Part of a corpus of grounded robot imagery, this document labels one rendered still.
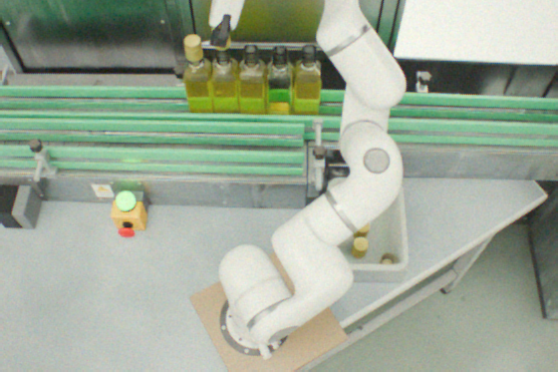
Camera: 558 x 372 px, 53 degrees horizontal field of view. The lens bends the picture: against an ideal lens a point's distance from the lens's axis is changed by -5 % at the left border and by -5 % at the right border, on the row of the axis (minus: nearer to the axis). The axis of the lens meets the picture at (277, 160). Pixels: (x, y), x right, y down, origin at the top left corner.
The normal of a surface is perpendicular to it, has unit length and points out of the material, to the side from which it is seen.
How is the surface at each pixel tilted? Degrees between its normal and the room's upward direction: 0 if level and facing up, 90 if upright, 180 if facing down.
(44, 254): 0
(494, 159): 90
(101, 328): 0
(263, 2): 90
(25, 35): 90
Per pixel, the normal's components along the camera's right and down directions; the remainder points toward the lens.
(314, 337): 0.00, -0.52
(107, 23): -0.02, 0.84
